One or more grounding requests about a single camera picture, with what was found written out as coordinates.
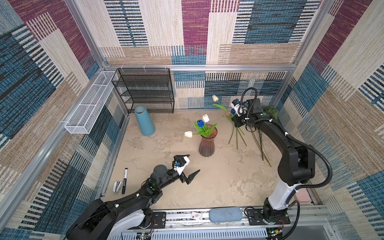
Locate black marker pen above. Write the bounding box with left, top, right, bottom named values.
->
left=122, top=168, right=128, bottom=195

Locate white label tag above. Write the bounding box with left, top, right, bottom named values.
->
left=191, top=212, right=203, bottom=221

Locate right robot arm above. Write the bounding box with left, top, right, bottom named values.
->
left=231, top=97, right=333, bottom=225

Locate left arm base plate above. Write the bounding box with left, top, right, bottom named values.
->
left=129, top=212, right=167, bottom=230

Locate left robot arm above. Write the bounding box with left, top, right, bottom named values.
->
left=65, top=155, right=200, bottom=240

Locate white wire mesh basket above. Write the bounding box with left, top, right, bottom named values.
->
left=65, top=71, right=115, bottom=134

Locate teal ceramic vase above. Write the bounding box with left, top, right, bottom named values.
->
left=135, top=106, right=156, bottom=136

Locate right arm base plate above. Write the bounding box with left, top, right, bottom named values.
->
left=244, top=208, right=291, bottom=226

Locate white stapler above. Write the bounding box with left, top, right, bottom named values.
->
left=113, top=181, right=123, bottom=193

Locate red glass vase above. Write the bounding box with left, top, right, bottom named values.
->
left=198, top=124, right=218, bottom=157

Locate white tulip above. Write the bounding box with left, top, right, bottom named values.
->
left=184, top=131, right=208, bottom=138
left=202, top=114, right=217, bottom=137

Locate blue hydrangea bunch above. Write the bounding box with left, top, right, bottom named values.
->
left=252, top=106, right=279, bottom=167

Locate black wire shelf rack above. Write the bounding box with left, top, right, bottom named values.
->
left=112, top=68, right=175, bottom=113

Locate blue-grey sponge pad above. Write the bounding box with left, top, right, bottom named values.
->
left=209, top=207, right=243, bottom=223

